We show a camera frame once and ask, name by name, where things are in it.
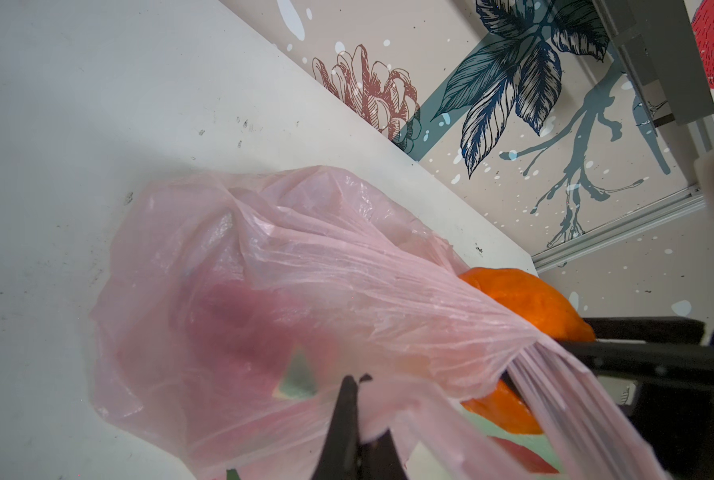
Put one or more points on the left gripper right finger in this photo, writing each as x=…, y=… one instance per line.
x=379, y=460

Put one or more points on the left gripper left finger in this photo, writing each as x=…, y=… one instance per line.
x=340, y=454

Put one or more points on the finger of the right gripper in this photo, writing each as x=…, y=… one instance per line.
x=667, y=330
x=673, y=365

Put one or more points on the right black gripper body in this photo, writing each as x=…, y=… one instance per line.
x=679, y=425

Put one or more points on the pink plastic bag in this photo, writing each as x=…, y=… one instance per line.
x=236, y=305

